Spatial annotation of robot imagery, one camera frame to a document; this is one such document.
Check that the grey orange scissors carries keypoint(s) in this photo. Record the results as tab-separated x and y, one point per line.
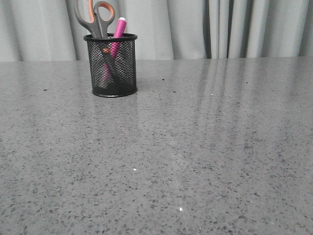
97	26

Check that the black mesh pen cup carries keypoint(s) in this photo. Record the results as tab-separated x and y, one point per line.
112	65

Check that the grey curtain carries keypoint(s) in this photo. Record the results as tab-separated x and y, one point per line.
47	30

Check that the pink marker pen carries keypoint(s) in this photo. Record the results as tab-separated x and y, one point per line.
117	36

